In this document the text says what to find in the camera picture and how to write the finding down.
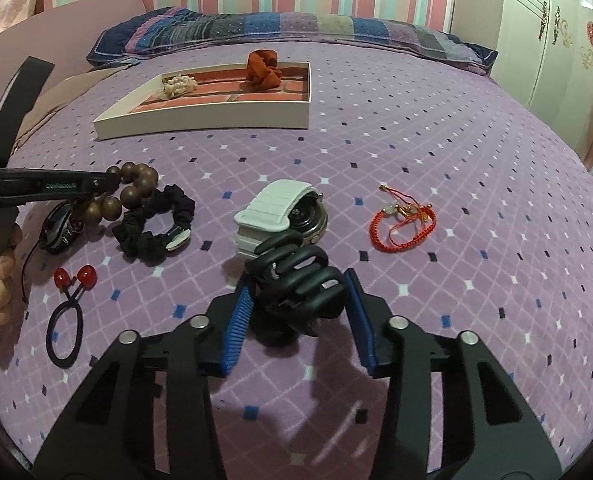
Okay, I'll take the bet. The tan beige blanket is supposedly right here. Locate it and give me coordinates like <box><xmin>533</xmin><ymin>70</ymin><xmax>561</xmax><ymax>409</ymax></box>
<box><xmin>12</xmin><ymin>64</ymin><xmax>129</xmax><ymax>152</ymax></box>

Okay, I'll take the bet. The red bobble black hair tie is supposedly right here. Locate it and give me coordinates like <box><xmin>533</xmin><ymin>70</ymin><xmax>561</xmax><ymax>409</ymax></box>
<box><xmin>44</xmin><ymin>263</ymin><xmax>99</xmax><ymax>370</ymax></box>

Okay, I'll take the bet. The white tray brick pattern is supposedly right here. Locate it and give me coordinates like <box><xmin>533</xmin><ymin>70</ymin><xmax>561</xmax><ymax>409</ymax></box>
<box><xmin>94</xmin><ymin>62</ymin><xmax>311</xmax><ymax>140</ymax></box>

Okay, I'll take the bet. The purple diamond pattern bedspread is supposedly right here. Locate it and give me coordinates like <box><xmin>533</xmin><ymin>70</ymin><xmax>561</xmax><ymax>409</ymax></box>
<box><xmin>0</xmin><ymin>42</ymin><xmax>593</xmax><ymax>465</ymax></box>

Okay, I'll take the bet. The left hand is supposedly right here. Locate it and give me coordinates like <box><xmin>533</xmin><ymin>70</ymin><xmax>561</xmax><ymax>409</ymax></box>
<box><xmin>0</xmin><ymin>224</ymin><xmax>23</xmax><ymax>326</ymax></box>

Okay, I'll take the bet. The patchwork blue purple pillow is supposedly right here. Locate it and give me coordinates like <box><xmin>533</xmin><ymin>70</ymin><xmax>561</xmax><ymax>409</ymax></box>
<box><xmin>86</xmin><ymin>6</ymin><xmax>498</xmax><ymax>75</ymax></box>

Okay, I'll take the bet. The orange scrunchie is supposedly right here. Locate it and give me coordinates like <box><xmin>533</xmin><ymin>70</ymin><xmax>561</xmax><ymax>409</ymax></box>
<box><xmin>246</xmin><ymin>49</ymin><xmax>282</xmax><ymax>91</ymax></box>

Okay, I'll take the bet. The white wardrobe with decals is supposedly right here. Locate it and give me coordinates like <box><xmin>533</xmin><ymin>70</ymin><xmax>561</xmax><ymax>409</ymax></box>
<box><xmin>491</xmin><ymin>0</ymin><xmax>593</xmax><ymax>148</ymax></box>

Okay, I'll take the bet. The red braided cord bracelet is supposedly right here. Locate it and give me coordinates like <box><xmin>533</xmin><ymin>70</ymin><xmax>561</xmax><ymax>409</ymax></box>
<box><xmin>369</xmin><ymin>184</ymin><xmax>439</xmax><ymax>254</ymax></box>

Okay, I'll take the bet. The cream white scrunchie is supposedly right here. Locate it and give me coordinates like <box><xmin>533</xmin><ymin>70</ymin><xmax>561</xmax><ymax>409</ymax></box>
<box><xmin>158</xmin><ymin>74</ymin><xmax>199</xmax><ymax>101</ymax></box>

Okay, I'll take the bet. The black hair claw clip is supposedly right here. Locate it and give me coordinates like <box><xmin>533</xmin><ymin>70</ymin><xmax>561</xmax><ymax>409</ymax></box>
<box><xmin>244</xmin><ymin>230</ymin><xmax>346</xmax><ymax>348</ymax></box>

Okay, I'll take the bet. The black scrunchie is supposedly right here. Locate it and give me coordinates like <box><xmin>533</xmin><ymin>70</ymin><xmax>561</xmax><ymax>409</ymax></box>
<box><xmin>112</xmin><ymin>184</ymin><xmax>197</xmax><ymax>263</ymax></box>

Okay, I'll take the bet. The pink headboard cushion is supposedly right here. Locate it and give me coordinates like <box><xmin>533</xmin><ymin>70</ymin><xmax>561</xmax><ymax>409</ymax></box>
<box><xmin>0</xmin><ymin>0</ymin><xmax>146</xmax><ymax>98</ymax></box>

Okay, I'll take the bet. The brown wooden bead bracelet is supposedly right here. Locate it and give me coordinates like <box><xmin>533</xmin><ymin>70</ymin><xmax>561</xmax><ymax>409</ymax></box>
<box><xmin>73</xmin><ymin>160</ymin><xmax>160</xmax><ymax>228</ymax></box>

